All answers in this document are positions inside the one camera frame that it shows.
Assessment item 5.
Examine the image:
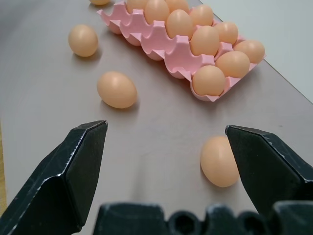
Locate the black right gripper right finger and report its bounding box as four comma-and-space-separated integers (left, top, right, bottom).
225, 125, 313, 215

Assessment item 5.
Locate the pink egg tray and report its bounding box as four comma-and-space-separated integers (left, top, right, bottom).
96, 0, 267, 103

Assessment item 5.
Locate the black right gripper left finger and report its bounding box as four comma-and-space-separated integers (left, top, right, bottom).
0, 120, 109, 235

